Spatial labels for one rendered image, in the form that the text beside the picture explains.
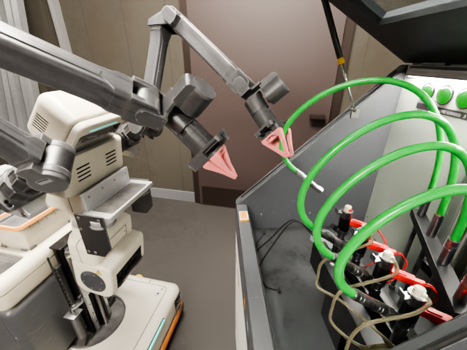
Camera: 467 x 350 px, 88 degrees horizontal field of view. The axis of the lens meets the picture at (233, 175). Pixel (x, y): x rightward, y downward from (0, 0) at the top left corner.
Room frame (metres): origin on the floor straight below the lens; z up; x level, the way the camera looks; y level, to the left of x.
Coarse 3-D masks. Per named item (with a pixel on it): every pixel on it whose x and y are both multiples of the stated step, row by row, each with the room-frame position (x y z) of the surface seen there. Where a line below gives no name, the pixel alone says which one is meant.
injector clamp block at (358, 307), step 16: (320, 256) 0.50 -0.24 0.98; (320, 272) 0.48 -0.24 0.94; (336, 288) 0.40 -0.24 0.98; (368, 288) 0.40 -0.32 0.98; (336, 304) 0.38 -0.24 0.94; (352, 304) 0.35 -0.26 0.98; (336, 320) 0.37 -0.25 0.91; (352, 320) 0.32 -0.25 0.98; (368, 320) 0.32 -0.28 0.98; (336, 336) 0.35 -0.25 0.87; (368, 336) 0.29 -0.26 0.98
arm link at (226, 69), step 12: (168, 12) 0.95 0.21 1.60; (180, 24) 0.94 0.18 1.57; (192, 24) 0.94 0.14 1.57; (180, 36) 0.95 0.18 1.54; (192, 36) 0.90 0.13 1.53; (204, 36) 0.90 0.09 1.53; (192, 48) 0.90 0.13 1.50; (204, 48) 0.86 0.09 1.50; (216, 48) 0.85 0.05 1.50; (204, 60) 0.87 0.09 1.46; (216, 60) 0.82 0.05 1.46; (228, 60) 0.80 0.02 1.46; (216, 72) 0.83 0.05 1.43; (228, 72) 0.78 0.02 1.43; (240, 72) 0.76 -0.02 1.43; (228, 84) 0.76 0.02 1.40; (252, 84) 0.76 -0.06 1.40
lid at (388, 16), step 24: (336, 0) 0.84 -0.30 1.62; (360, 0) 0.80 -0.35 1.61; (384, 0) 0.72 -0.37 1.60; (408, 0) 0.66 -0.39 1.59; (432, 0) 0.61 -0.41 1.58; (456, 0) 0.57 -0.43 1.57; (360, 24) 0.87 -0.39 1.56; (384, 24) 0.77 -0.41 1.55; (408, 24) 0.70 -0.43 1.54; (432, 24) 0.63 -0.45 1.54; (456, 24) 0.58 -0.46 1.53; (408, 48) 0.80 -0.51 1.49; (432, 48) 0.71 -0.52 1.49; (456, 48) 0.65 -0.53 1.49
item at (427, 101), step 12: (348, 84) 0.59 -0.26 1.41; (360, 84) 0.59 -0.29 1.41; (396, 84) 0.56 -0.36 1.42; (408, 84) 0.55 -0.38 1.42; (324, 96) 0.61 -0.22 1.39; (420, 96) 0.54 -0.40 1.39; (300, 108) 0.62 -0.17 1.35; (432, 108) 0.53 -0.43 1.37; (288, 120) 0.63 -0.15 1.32; (432, 180) 0.52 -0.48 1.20
